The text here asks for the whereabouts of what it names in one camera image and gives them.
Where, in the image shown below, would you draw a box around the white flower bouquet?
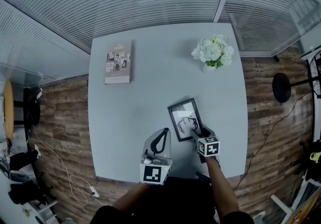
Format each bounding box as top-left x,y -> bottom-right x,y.
191,34 -> 235,69

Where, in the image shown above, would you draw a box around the person's black clothing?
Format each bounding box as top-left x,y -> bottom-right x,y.
89,175 -> 254,224

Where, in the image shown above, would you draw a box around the round wooden table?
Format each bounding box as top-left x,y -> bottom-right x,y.
3,79 -> 15,140

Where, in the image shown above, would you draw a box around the person's right forearm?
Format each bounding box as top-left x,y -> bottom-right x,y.
205,156 -> 241,220

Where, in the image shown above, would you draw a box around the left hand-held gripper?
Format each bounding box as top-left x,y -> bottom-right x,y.
139,127 -> 174,186

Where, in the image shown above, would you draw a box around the white power adapter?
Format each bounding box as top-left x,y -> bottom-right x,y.
88,186 -> 100,198

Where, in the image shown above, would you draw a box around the black picture frame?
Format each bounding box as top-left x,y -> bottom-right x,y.
167,97 -> 204,143

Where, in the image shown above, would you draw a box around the white vase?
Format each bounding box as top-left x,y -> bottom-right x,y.
202,63 -> 217,74

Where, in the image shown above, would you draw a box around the white floor cable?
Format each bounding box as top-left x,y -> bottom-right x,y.
32,124 -> 107,206

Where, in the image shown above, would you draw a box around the grey photo book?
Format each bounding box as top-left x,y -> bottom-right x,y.
104,39 -> 135,85

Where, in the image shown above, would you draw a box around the black bag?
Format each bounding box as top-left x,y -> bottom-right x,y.
9,149 -> 41,176

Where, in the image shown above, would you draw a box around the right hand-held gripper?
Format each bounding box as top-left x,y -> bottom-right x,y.
190,125 -> 222,168

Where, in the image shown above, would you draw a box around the grey table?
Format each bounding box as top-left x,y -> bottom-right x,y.
87,22 -> 249,184

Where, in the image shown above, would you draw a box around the black floor cable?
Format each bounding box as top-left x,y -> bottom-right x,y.
235,91 -> 313,190

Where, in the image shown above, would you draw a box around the white metal rack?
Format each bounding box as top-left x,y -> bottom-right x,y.
270,174 -> 321,224

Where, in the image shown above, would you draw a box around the person's left forearm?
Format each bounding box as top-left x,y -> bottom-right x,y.
111,182 -> 152,216

